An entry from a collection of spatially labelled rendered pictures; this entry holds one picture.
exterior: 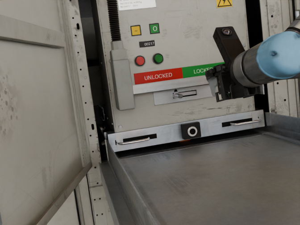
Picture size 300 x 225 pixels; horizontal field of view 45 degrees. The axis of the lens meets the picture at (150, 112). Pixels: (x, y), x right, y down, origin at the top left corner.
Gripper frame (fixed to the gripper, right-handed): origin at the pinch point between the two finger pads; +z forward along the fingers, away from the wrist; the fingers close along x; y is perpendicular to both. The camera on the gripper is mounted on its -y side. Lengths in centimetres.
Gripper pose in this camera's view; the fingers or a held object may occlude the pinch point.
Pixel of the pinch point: (212, 76)
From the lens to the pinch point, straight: 95.4
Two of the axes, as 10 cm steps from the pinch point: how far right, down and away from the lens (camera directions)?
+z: -1.9, 0.8, 9.8
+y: 1.6, 9.9, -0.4
